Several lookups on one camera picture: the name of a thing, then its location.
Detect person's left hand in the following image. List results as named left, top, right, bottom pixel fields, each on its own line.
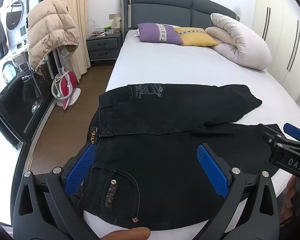
left=100, top=227, right=151, bottom=240

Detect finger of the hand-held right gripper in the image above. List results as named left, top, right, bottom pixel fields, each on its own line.
left=283, top=122, right=300, bottom=143
left=261, top=124, right=289, bottom=153

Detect yellow pillow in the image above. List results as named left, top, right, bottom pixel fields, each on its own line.
left=174, top=27, right=219, bottom=47

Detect bed with white sheet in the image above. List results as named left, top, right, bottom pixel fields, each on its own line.
left=84, top=29, right=300, bottom=233

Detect white wire basket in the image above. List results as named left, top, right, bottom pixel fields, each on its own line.
left=89, top=20, right=115, bottom=36

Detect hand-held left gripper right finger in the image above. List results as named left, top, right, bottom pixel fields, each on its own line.
left=196, top=143, right=285, bottom=240

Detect grey nightstand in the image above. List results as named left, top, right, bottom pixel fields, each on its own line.
left=86, top=32, right=123, bottom=63

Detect white wardrobe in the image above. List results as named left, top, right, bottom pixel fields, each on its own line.
left=252, top=0, right=300, bottom=110

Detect white washing machine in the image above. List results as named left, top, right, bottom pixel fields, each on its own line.
left=1, top=0, right=28, bottom=49

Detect grey upholstered headboard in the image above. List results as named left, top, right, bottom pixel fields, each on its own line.
left=120, top=0, right=240, bottom=42

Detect glass sliding door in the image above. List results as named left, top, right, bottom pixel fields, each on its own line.
left=0, top=0, right=62, bottom=153

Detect black denim pants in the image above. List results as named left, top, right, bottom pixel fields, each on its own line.
left=77, top=83, right=287, bottom=232

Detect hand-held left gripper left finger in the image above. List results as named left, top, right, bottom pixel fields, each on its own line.
left=11, top=144, right=103, bottom=240

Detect beige curtain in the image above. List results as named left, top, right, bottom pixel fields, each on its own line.
left=59, top=0, right=89, bottom=83

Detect beige puffer jacket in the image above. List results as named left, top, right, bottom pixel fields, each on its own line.
left=27, top=0, right=80, bottom=75

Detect purple pillow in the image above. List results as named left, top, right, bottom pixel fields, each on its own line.
left=137, top=23, right=183, bottom=46

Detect person's right hand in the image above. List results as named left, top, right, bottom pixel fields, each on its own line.
left=280, top=175, right=300, bottom=230

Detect white folded duvet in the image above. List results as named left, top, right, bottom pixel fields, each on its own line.
left=205, top=13, right=273, bottom=71

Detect pink steam iron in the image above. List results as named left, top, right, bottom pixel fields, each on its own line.
left=51, top=67, right=82, bottom=110

